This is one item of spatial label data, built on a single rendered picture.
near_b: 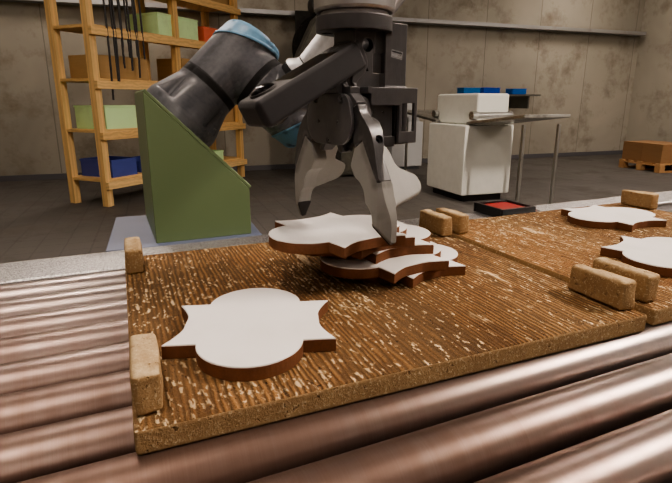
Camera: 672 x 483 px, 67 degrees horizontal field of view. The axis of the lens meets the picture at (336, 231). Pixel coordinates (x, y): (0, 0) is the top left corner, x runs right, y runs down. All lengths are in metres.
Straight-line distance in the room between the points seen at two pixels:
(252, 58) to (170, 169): 0.26
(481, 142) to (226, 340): 5.59
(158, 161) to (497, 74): 9.69
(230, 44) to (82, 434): 0.77
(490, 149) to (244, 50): 5.12
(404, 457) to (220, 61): 0.81
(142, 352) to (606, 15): 11.96
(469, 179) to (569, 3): 6.26
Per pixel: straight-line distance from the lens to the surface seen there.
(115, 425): 0.36
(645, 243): 0.71
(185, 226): 0.94
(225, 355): 0.36
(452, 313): 0.45
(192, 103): 0.96
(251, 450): 0.32
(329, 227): 0.50
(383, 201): 0.44
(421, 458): 0.32
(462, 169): 5.81
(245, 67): 0.98
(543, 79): 11.07
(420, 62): 9.53
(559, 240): 0.72
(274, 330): 0.39
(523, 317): 0.46
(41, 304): 0.59
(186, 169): 0.92
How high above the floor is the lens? 1.11
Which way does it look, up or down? 14 degrees down
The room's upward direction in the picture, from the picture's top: straight up
